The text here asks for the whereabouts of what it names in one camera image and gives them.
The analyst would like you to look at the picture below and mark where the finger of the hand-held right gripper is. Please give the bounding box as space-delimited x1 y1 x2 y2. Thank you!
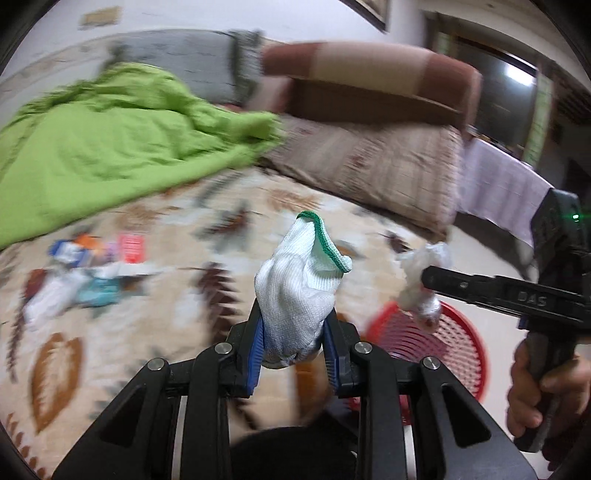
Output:
422 265 506 311

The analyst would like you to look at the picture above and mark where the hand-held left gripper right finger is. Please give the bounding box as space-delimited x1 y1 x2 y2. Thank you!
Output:
323 310 539 480

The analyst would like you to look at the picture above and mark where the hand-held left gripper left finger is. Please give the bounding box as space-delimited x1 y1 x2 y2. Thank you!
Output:
51 299 266 480

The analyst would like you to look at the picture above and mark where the clear plastic bag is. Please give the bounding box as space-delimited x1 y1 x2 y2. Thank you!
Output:
398 242 451 330

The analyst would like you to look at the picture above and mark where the red plastic basket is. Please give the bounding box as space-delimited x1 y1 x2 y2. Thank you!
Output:
348 300 488 425

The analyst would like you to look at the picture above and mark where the white knit glove green cuff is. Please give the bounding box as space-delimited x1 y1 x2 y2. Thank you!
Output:
255 210 354 370

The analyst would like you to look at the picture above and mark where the person's right hand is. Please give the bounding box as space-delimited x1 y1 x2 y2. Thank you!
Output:
507 339 591 464

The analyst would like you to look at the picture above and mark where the leaf printed blanket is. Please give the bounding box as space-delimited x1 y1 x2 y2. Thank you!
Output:
0 168 444 480

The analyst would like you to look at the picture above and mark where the lilac tablecloth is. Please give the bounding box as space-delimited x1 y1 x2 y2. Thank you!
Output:
455 136 555 250

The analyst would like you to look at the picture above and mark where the beige patterned pillow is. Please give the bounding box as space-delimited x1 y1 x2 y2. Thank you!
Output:
261 114 465 236

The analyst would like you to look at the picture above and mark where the red packet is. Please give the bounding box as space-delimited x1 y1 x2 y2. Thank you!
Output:
117 232 148 264

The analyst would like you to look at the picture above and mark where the teal packet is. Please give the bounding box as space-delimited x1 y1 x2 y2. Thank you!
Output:
76 275 122 308

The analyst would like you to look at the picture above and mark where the dark glass door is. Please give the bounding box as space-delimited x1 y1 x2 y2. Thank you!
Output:
434 28 555 162

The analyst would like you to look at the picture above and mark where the white packet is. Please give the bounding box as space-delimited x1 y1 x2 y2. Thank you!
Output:
23 270 86 324

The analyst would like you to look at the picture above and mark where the brown tan headboard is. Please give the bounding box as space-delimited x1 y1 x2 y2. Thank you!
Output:
261 41 483 129

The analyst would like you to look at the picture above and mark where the green blanket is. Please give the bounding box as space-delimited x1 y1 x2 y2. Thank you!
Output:
0 62 284 250

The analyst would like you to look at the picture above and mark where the grey quilted pillow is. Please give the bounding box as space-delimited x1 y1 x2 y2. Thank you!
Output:
108 28 264 107

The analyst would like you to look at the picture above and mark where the framed wall picture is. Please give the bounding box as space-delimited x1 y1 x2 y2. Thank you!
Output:
344 0 391 33

